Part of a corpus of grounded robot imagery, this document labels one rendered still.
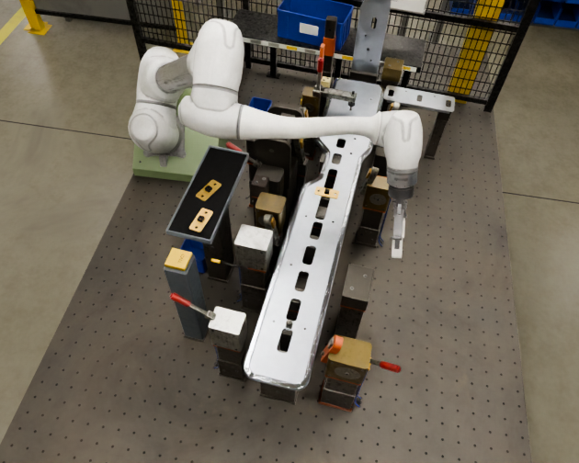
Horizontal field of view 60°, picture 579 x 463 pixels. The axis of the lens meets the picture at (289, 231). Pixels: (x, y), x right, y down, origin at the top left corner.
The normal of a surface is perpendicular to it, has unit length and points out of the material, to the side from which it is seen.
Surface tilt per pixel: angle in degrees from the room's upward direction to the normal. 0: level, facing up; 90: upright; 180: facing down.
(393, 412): 0
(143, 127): 48
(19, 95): 0
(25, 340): 0
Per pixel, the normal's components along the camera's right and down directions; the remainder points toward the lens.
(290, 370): 0.03, -0.60
